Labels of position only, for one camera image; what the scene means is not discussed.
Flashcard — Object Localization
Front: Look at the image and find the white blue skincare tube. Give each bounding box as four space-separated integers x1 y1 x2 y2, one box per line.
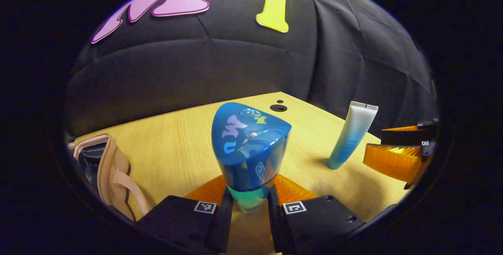
327 101 379 170

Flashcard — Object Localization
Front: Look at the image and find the pink suitcase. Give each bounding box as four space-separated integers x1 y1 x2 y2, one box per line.
67 132 152 222

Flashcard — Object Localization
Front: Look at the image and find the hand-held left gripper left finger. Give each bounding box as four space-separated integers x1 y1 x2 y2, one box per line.
138 174 235 253

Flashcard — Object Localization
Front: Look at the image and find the blue cap skincare bottle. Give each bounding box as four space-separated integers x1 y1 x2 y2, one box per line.
211 102 292 213

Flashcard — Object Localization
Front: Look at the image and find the black backdrop cloth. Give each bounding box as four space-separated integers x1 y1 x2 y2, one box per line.
65 0 439 138

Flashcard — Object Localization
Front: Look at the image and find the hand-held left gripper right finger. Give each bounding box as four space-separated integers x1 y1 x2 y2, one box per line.
267 174 366 253

